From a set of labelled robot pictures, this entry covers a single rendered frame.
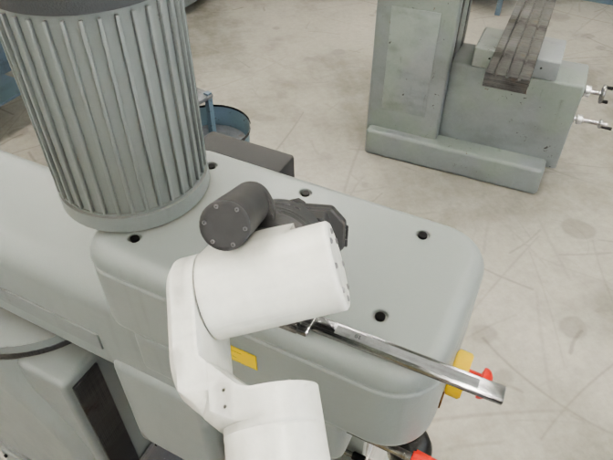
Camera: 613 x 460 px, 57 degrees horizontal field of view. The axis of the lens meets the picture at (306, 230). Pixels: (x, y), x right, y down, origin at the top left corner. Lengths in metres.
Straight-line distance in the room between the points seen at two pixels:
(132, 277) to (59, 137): 0.18
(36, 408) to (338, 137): 3.42
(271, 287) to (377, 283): 0.30
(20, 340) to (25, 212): 0.23
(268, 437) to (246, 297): 0.09
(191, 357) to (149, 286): 0.33
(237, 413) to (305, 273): 0.10
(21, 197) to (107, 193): 0.39
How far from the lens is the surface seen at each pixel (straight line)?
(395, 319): 0.63
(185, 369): 0.38
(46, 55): 0.64
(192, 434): 1.03
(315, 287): 0.38
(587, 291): 3.51
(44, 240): 0.99
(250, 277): 0.38
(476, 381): 0.60
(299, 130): 4.38
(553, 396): 3.00
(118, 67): 0.63
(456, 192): 3.91
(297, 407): 0.36
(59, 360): 1.12
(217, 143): 1.18
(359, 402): 0.65
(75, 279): 0.92
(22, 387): 1.21
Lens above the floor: 2.38
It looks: 43 degrees down
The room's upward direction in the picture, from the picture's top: straight up
